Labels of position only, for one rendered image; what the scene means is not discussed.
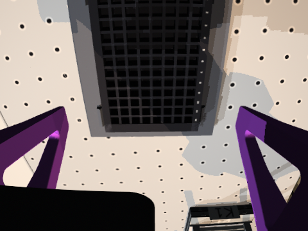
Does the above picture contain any black flat square plate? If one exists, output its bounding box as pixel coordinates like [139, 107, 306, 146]
[67, 0, 233, 137]

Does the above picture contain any grey perforated base plate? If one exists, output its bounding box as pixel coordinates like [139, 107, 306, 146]
[0, 0, 308, 231]

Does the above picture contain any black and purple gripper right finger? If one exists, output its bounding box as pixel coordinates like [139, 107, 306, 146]
[235, 106, 308, 231]

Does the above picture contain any black well plate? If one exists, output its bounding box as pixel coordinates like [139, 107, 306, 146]
[88, 0, 212, 132]

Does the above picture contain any grey well plate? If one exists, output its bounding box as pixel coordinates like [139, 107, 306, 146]
[200, 225, 244, 231]

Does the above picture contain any dark grey rack stand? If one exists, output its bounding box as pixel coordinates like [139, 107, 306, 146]
[184, 204, 254, 231]

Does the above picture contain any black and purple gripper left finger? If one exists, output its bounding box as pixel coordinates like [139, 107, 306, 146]
[0, 106, 69, 189]

